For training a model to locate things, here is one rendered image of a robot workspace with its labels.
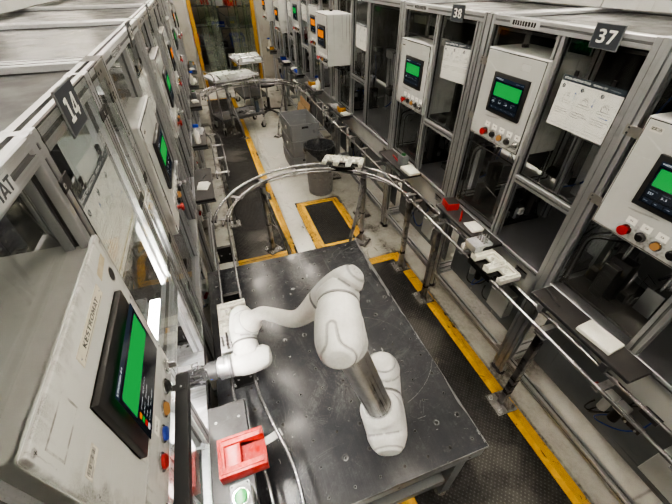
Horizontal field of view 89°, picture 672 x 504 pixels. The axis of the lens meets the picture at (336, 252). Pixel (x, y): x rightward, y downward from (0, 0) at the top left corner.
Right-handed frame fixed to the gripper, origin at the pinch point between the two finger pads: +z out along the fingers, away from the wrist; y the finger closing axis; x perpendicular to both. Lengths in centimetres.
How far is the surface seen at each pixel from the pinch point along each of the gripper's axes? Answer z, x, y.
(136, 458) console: -13, 52, 54
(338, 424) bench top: -64, 22, -31
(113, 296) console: -12, 28, 72
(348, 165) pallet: -144, -180, -11
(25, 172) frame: -11, 29, 99
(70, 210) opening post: -11, 23, 89
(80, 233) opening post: -11, 23, 85
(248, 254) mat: -44, -192, -98
